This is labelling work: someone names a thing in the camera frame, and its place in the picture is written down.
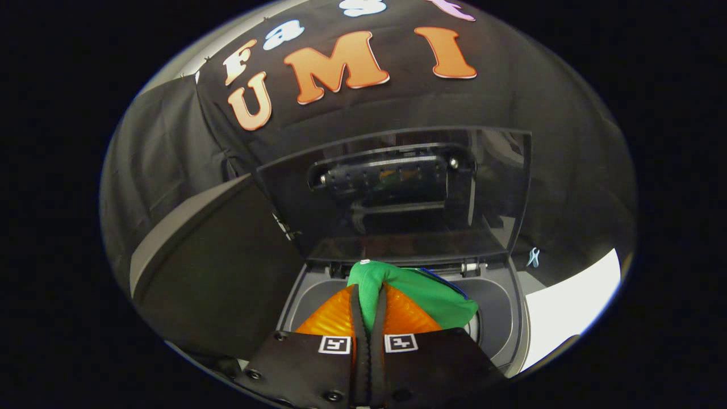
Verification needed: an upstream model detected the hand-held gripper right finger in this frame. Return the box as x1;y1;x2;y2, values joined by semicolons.
368;282;507;408

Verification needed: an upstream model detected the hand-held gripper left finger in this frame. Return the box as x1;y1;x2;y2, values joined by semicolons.
234;284;369;408

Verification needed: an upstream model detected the green polo shirt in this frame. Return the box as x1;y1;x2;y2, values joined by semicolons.
346;260;479;341

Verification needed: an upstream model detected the dark washing machine lid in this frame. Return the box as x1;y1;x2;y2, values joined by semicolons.
253;126;533;265

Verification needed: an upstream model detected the grey stand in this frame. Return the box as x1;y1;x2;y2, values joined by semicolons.
129;173;307;361

